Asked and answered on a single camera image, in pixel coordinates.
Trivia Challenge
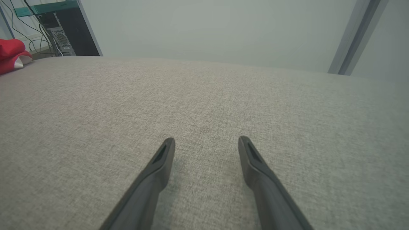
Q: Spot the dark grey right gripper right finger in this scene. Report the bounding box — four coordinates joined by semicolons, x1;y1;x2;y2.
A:
238;136;313;230

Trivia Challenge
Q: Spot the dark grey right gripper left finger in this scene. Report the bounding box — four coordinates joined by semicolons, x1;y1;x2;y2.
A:
99;138;176;230

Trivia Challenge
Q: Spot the plain red folded garment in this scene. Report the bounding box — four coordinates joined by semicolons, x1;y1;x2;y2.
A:
0;38;33;76

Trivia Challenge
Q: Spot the silver computer tower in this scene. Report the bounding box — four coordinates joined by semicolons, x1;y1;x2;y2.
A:
47;27;76;57

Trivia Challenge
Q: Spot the black panel beside computer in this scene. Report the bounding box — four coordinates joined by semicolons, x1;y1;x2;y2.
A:
38;6;100;57

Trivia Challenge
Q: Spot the metal shelf with teal edge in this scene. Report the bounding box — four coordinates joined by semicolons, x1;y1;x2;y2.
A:
0;0;103;57

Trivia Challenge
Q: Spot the grey wall post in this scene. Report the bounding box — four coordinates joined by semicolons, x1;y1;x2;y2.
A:
328;0;389;76

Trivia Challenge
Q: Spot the black cable bundle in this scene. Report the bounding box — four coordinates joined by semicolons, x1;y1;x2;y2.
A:
0;0;63;56

